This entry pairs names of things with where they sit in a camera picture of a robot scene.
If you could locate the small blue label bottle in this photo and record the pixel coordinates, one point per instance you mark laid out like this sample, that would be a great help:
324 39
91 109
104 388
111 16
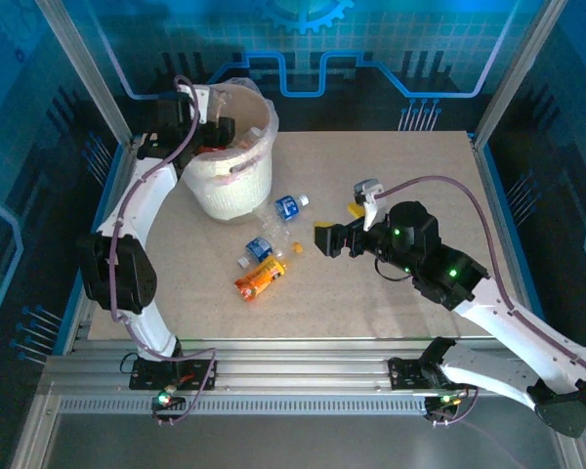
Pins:
259 248

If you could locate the clear plastic bin liner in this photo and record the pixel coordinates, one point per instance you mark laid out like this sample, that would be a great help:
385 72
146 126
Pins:
261 115

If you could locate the orange yellow juice bottle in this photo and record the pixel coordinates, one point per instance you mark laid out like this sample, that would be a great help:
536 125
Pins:
259 281

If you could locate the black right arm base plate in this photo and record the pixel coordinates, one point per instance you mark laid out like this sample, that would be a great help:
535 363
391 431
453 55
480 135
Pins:
403 373

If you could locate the large blue label bottle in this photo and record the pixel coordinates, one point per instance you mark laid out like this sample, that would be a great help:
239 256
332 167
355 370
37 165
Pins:
287 207

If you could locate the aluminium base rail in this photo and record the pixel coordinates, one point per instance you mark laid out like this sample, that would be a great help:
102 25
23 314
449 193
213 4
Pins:
298 366

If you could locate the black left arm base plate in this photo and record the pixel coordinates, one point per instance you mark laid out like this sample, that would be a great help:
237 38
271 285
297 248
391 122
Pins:
149 378

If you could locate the white plastic bin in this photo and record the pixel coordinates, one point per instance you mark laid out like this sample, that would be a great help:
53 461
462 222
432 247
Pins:
234 195

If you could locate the aluminium frame post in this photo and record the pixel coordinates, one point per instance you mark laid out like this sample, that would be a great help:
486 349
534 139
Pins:
513 73
85 73

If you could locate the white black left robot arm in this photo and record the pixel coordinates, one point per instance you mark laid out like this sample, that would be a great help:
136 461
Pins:
141 195

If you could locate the aluminium blue table side rail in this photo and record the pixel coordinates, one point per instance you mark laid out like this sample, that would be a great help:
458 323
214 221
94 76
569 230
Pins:
84 329
497 195

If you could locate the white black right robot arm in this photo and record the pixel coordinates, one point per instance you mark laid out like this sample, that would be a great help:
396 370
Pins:
508 312

